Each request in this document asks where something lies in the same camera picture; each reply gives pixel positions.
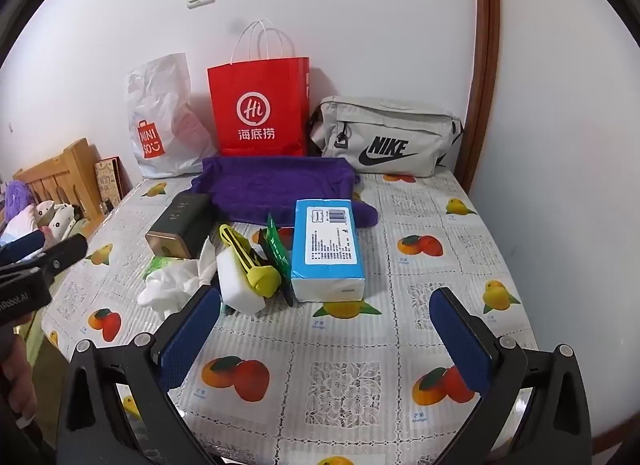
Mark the green foil packet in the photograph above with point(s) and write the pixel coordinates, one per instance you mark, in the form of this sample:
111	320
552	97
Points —
275	245

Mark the person's left hand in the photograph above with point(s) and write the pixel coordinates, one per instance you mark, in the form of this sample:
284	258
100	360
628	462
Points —
17	380

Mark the blue tissue pack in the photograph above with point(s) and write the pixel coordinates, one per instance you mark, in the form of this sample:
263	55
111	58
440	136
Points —
327	250

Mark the red paper shopping bag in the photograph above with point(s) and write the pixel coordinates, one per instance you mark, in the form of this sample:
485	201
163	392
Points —
257	110

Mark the white sponge block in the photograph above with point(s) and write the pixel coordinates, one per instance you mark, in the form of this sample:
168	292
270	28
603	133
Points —
235	285

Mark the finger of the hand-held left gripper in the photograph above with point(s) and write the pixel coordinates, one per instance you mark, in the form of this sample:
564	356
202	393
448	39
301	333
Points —
22	247
62	254

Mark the small light green packet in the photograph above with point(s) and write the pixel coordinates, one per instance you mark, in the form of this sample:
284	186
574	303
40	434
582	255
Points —
156	265

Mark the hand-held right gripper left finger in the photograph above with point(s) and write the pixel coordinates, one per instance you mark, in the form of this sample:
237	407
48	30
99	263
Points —
192	340

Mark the white plastic shopping bag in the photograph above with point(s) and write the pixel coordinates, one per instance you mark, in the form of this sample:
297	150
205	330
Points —
160	110

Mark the purple fluffy plush toy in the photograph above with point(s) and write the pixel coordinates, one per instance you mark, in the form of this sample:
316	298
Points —
17	197

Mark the wooden headboard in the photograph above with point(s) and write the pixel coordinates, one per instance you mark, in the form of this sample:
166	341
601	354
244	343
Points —
60	170

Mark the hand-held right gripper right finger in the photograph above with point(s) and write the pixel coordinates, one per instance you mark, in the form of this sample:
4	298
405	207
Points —
460	340

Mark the dark green gold box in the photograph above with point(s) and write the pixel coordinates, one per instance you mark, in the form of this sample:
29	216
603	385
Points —
182	220

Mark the purple towel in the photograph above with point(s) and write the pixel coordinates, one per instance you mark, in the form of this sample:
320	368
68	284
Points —
265	185

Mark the grey waist bag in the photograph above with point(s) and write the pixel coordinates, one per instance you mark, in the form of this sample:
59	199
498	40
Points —
390	130

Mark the white spotted plush toy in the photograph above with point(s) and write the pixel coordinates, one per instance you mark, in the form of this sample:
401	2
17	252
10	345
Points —
57	220

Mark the fruit print tablecloth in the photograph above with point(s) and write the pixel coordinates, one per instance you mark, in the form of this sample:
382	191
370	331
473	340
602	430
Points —
360	345

